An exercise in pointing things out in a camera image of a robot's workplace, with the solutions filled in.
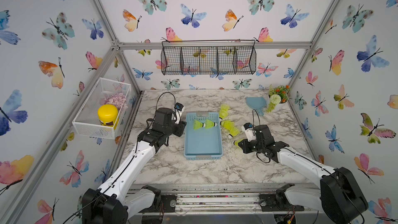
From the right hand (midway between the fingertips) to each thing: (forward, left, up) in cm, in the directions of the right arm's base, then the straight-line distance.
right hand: (240, 142), depth 86 cm
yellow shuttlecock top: (+24, +8, -4) cm, 26 cm away
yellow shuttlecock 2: (+9, +3, -5) cm, 11 cm away
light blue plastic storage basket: (+3, +21, -11) cm, 24 cm away
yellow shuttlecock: (+14, +5, -4) cm, 15 cm away
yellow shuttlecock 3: (+2, +2, -4) cm, 4 cm away
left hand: (+4, +31, +13) cm, 34 cm away
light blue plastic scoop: (+36, -16, -8) cm, 40 cm away
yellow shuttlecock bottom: (+14, +18, -4) cm, 23 cm away
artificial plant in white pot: (+29, -25, +7) cm, 39 cm away
